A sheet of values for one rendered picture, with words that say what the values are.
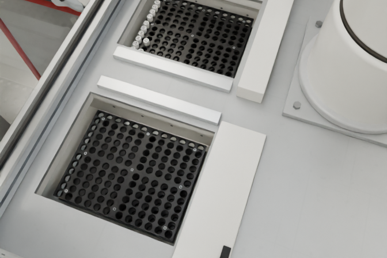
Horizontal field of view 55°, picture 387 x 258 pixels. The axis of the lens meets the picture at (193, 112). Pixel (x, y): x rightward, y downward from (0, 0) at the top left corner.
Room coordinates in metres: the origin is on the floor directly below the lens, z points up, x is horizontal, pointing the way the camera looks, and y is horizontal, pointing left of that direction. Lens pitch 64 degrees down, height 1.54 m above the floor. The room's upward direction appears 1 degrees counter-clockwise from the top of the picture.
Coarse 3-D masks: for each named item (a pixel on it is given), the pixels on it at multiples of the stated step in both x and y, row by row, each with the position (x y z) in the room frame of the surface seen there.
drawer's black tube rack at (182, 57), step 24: (168, 24) 0.53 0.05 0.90; (192, 24) 0.53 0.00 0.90; (216, 24) 0.53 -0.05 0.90; (240, 24) 0.55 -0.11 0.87; (144, 48) 0.49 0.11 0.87; (168, 48) 0.47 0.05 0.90; (192, 48) 0.47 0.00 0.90; (216, 48) 0.47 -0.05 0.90; (240, 48) 0.47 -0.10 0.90; (216, 72) 0.41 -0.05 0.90
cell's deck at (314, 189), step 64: (128, 0) 0.56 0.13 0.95; (256, 0) 0.56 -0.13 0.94; (320, 0) 0.55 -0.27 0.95; (128, 64) 0.40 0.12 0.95; (64, 128) 0.27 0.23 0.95; (192, 128) 0.27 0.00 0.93; (256, 128) 0.26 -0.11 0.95; (320, 128) 0.26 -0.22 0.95; (256, 192) 0.15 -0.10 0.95; (320, 192) 0.15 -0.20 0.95; (384, 192) 0.15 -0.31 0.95; (64, 256) 0.06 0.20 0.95; (128, 256) 0.06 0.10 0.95; (256, 256) 0.05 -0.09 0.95; (320, 256) 0.05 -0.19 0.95; (384, 256) 0.05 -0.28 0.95
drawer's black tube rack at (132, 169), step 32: (96, 128) 0.30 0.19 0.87; (128, 128) 0.29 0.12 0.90; (96, 160) 0.22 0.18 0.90; (128, 160) 0.22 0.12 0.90; (160, 160) 0.22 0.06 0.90; (192, 160) 0.22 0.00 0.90; (96, 192) 0.17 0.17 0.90; (128, 192) 0.17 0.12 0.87; (160, 192) 0.17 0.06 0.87; (128, 224) 0.11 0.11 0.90; (160, 224) 0.12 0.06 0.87
